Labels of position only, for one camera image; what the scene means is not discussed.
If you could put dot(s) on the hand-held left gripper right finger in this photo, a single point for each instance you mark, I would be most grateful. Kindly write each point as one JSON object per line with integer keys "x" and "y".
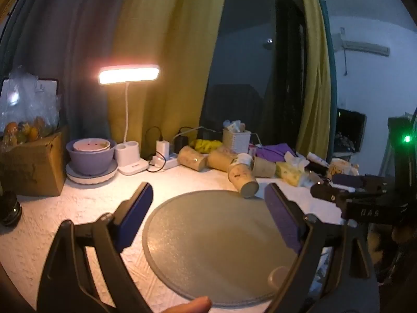
{"x": 282, "y": 221}

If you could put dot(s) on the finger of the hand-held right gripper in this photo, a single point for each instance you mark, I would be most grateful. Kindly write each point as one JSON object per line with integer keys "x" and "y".
{"x": 355, "y": 181}
{"x": 327, "y": 196}

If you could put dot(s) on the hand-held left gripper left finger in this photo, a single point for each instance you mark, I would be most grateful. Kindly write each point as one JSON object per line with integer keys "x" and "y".
{"x": 135, "y": 215}

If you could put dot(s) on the brown paper cup white rim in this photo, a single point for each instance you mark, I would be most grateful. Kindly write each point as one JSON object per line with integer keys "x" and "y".
{"x": 241, "y": 178}

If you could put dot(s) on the person's left hand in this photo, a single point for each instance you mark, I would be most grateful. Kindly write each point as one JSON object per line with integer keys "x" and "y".
{"x": 190, "y": 305}

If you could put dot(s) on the patterned white mug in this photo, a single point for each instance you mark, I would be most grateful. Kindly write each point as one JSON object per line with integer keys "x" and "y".
{"x": 340, "y": 168}

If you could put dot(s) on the white tube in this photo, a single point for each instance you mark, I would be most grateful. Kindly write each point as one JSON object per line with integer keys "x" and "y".
{"x": 317, "y": 159}

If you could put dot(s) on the yellow tissue packet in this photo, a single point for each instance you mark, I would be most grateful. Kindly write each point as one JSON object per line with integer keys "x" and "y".
{"x": 290, "y": 172}

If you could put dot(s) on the dark framed screen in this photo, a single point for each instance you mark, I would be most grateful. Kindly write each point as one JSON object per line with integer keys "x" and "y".
{"x": 350, "y": 130}

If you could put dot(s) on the white round cap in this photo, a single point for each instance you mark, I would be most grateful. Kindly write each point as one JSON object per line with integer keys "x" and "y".
{"x": 277, "y": 277}

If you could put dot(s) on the white power strip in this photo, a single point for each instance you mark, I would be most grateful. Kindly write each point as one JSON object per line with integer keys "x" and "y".
{"x": 169, "y": 162}

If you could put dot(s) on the purple cloth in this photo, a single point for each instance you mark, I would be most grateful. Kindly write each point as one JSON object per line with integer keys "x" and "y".
{"x": 277, "y": 153}

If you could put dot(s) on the purple bowl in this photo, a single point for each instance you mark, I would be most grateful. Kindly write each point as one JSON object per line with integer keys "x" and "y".
{"x": 91, "y": 163}

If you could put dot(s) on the white plate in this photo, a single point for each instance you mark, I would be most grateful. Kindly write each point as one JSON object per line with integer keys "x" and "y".
{"x": 75, "y": 177}

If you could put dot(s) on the white charger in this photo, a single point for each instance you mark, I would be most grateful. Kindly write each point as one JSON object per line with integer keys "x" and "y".
{"x": 162, "y": 148}

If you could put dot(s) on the round grey mat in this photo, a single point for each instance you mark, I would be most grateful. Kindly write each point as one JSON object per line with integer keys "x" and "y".
{"x": 211, "y": 244}

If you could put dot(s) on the pink bowl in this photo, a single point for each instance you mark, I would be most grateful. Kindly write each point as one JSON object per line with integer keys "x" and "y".
{"x": 91, "y": 145}

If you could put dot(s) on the black power adapter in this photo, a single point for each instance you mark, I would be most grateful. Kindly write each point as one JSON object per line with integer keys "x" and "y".
{"x": 180, "y": 144}

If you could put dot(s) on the white woven basket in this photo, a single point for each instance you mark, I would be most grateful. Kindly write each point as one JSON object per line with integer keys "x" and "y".
{"x": 236, "y": 141}

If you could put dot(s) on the yellow cloth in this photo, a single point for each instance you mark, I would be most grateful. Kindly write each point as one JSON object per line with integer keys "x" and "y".
{"x": 205, "y": 145}

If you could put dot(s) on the cardboard box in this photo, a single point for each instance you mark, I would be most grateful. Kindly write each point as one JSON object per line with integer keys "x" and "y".
{"x": 32, "y": 169}

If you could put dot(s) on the yellow curtain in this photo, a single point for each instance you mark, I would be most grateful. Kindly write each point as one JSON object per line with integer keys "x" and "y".
{"x": 314, "y": 71}
{"x": 169, "y": 39}

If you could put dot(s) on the black round lens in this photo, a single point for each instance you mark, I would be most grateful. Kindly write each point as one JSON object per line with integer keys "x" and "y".
{"x": 9, "y": 209}

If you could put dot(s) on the white air conditioner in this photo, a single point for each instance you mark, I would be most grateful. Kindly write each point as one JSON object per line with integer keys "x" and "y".
{"x": 366, "y": 47}

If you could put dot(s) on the white desk lamp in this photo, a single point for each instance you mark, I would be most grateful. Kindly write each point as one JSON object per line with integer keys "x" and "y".
{"x": 128, "y": 73}

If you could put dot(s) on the dark window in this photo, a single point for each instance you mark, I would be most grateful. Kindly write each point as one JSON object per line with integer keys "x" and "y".
{"x": 254, "y": 71}

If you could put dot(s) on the clear plastic bag of fruit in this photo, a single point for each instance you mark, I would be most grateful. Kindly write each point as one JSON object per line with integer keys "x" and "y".
{"x": 26, "y": 117}

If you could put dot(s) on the grey curtain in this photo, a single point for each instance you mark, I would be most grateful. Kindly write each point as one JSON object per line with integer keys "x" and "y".
{"x": 65, "y": 22}

